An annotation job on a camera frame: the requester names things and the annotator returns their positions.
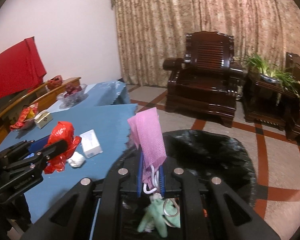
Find red plastic bag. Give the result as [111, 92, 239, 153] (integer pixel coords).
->
[44, 121, 82, 174]

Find white tissue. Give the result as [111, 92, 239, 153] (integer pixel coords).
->
[66, 151, 86, 168]

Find green rubber glove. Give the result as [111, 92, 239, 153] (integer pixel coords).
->
[137, 193, 181, 238]

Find small white carton box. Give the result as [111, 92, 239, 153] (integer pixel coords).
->
[79, 129, 103, 159]

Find pink foam net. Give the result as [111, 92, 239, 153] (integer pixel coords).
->
[127, 107, 167, 189]

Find black trash bag bin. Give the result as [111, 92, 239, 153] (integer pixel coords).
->
[111, 130, 256, 239]

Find white tissue box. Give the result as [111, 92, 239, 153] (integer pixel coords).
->
[34, 110, 53, 129]

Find red snack packets dish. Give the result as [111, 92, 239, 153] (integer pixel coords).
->
[10, 103, 38, 131]

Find wooden sideboard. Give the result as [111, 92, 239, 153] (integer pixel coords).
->
[0, 77, 81, 144]

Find glass fruit bowl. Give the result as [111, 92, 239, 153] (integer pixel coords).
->
[57, 84, 88, 109]

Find red apples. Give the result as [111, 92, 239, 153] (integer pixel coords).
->
[65, 83, 82, 97]

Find blue tablecloth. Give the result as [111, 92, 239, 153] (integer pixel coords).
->
[0, 85, 137, 223]

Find red lantern ornament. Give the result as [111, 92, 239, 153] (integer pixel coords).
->
[47, 75, 63, 90]

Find red cloth cover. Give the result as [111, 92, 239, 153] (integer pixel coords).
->
[0, 37, 46, 98]

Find dark wooden side table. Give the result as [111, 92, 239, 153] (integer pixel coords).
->
[242, 72, 299, 131]

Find green potted plant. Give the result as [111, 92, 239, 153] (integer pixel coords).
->
[244, 53, 298, 95]

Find beige patterned curtain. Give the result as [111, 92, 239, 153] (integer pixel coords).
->
[111, 0, 300, 86]

